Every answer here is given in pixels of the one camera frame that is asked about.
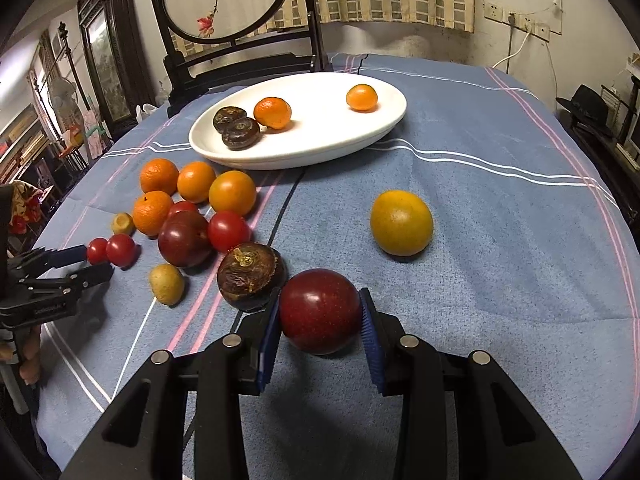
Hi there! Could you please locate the large yellowish orange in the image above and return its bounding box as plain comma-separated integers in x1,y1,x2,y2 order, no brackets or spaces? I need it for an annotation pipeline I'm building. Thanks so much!
370,190,434,257

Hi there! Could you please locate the person's left hand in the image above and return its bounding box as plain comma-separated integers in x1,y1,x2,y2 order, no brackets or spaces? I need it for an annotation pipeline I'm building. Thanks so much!
17,325,45,387

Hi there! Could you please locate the dark side desk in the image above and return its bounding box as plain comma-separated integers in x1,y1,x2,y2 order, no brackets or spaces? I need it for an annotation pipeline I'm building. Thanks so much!
562,110,640,221

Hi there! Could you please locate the white standing fan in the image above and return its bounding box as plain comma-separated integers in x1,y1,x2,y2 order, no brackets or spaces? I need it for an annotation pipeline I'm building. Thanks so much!
47,77,78,116

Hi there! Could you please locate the white oval plate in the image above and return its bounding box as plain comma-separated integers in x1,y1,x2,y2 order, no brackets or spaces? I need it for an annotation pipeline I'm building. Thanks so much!
188,72,407,171

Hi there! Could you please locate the red plum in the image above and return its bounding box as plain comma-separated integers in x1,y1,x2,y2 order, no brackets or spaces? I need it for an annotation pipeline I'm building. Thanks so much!
278,268,362,356

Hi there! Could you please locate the white power cable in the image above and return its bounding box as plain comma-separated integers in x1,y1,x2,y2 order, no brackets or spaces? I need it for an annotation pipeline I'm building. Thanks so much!
492,25,532,71

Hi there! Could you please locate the floral cloth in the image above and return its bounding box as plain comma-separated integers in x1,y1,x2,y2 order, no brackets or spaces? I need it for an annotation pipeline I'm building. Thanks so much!
10,180,46,233

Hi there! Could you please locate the black hat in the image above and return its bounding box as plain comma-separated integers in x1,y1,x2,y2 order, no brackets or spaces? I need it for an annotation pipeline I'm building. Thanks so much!
556,84,616,138

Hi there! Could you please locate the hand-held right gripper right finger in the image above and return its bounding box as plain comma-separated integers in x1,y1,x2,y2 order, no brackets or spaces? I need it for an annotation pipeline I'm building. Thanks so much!
357,287,583,480

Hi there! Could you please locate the dark wooden cabinet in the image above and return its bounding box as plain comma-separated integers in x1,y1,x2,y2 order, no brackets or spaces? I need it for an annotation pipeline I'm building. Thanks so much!
76,0,161,142

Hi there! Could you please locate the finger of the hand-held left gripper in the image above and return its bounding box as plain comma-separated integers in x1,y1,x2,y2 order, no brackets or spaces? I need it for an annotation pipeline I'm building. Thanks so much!
7,244,90,281
20,261,116,306

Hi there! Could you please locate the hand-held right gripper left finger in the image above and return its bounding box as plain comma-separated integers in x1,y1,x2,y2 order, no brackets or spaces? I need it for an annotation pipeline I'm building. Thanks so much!
60,300,283,480

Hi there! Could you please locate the dark purple plum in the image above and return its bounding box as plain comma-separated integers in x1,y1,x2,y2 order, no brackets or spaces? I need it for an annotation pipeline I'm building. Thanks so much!
158,211,212,268

